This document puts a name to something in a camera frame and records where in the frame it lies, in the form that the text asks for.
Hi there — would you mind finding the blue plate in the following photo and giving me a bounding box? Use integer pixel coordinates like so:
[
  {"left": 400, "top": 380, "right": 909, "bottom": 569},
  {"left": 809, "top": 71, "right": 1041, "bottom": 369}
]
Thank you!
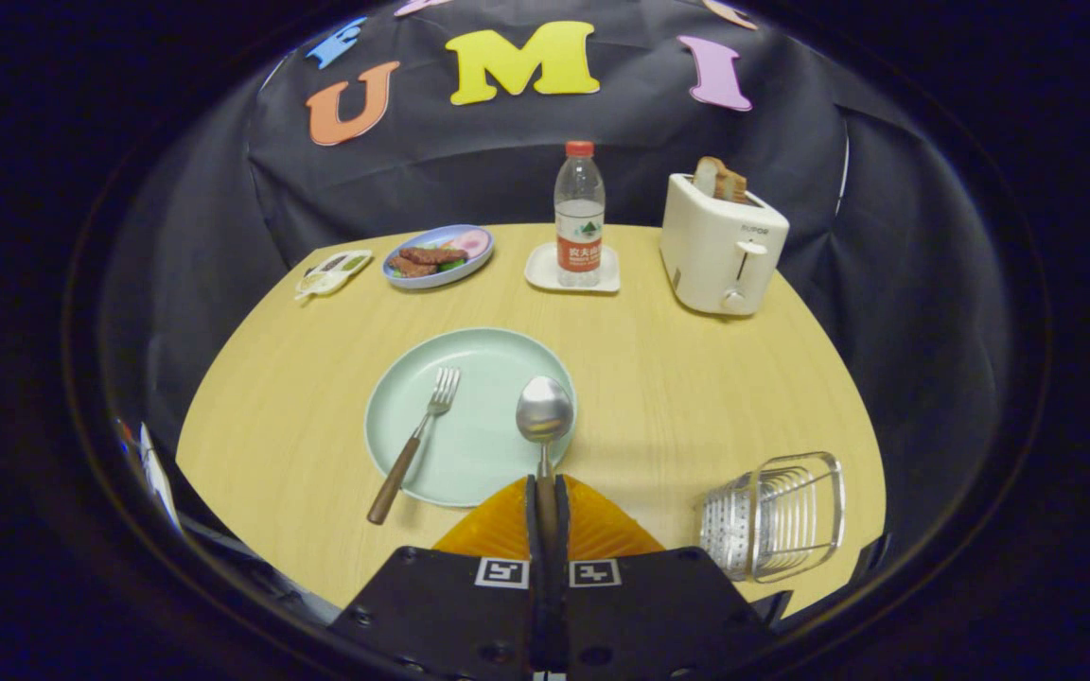
[{"left": 382, "top": 224, "right": 496, "bottom": 289}]

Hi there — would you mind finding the metal fork with wooden handle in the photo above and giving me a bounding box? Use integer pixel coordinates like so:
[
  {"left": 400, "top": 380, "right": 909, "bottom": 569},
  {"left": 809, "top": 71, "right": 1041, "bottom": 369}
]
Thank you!
[{"left": 367, "top": 367, "right": 462, "bottom": 526}]

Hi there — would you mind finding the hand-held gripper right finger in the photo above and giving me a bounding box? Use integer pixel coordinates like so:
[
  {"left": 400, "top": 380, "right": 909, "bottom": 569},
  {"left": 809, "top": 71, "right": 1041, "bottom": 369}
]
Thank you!
[{"left": 546, "top": 476, "right": 778, "bottom": 681}]

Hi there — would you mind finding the pale green plate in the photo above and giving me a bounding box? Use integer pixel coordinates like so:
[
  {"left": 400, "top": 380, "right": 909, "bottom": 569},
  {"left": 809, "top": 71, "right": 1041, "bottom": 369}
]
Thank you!
[{"left": 364, "top": 327, "right": 578, "bottom": 508}]

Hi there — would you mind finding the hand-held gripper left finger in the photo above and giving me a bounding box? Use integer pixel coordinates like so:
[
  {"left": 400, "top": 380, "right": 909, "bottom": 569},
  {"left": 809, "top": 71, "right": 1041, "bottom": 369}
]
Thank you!
[{"left": 327, "top": 476, "right": 547, "bottom": 681}]

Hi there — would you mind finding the white square coaster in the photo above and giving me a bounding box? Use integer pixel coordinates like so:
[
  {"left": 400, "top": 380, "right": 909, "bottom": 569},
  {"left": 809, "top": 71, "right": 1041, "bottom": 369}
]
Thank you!
[{"left": 524, "top": 242, "right": 622, "bottom": 294}]

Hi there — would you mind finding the white divided sauce dish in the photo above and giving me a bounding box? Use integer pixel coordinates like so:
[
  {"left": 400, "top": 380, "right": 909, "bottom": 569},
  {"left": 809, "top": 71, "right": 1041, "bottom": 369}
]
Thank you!
[{"left": 295, "top": 249, "right": 375, "bottom": 302}]

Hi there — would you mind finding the metal spoon with wooden handle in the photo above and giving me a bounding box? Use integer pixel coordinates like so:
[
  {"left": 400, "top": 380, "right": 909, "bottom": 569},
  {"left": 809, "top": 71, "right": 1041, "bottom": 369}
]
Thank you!
[{"left": 516, "top": 375, "right": 575, "bottom": 568}]

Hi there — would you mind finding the metal wire cutlery basket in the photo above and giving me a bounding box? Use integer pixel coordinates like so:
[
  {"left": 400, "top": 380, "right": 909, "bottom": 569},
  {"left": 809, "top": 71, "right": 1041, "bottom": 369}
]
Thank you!
[{"left": 696, "top": 451, "right": 847, "bottom": 584}]

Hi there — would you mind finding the clear bottle with red cap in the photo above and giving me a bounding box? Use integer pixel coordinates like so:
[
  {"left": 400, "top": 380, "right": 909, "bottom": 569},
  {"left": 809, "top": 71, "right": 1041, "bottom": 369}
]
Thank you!
[{"left": 554, "top": 141, "right": 607, "bottom": 288}]

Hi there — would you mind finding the white toaster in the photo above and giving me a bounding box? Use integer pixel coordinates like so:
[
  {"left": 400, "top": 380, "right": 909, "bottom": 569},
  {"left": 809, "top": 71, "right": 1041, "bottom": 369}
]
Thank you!
[{"left": 659, "top": 172, "right": 790, "bottom": 317}]

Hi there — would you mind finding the black backdrop cloth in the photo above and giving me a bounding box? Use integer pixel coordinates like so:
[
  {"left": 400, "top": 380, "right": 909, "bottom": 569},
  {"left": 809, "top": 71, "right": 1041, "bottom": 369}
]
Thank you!
[{"left": 100, "top": 0, "right": 1019, "bottom": 578}]

